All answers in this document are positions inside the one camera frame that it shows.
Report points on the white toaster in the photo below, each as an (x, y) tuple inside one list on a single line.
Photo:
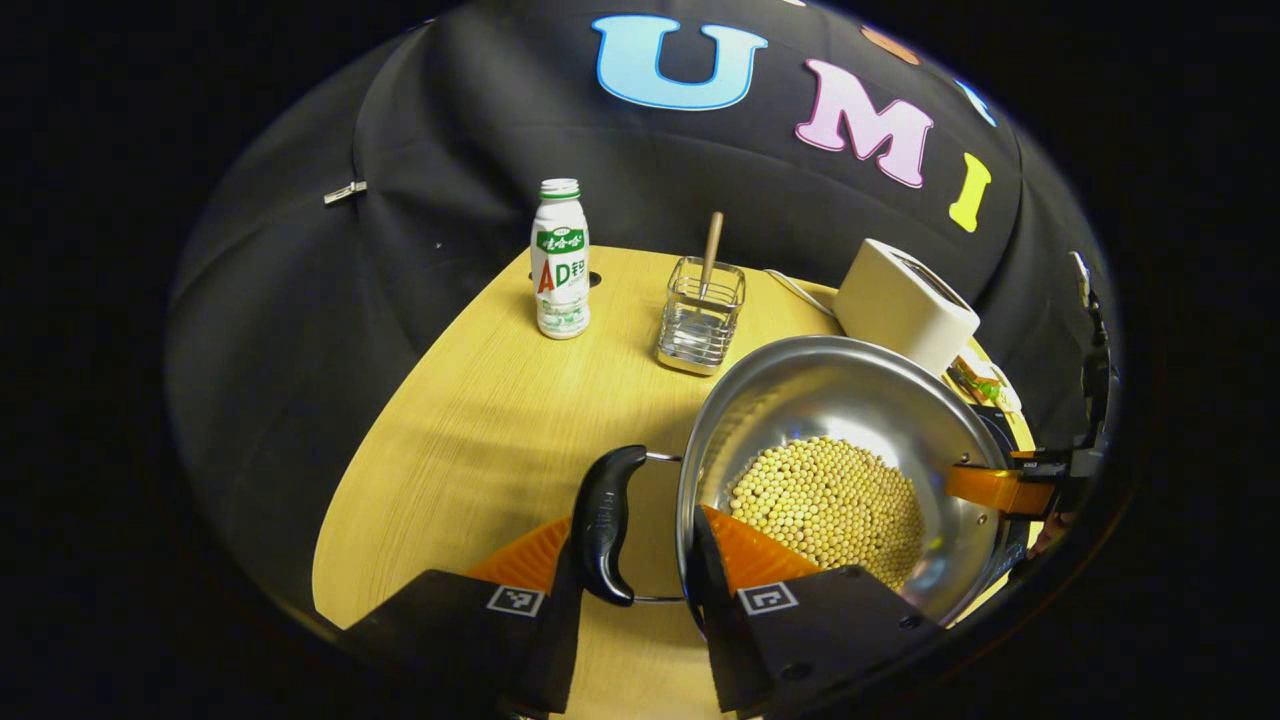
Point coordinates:
[(900, 300)]

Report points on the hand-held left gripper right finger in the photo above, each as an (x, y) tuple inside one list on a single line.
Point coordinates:
[(722, 640)]

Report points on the black induction cooktop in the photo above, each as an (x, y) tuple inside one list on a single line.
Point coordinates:
[(1005, 432)]

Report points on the pile of yellow soybeans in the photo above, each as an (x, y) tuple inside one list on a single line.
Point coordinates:
[(830, 500)]

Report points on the white plastic drink bottle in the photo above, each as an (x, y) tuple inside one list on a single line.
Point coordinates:
[(560, 260)]

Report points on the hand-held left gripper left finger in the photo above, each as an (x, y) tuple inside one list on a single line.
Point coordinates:
[(555, 650)]

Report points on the silver metal clip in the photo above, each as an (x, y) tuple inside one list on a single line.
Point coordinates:
[(345, 191)]

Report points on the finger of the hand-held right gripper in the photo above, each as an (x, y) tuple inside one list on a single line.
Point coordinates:
[(990, 488), (1045, 466)]

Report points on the sandwich on plate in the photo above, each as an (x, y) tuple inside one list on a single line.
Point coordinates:
[(985, 385)]

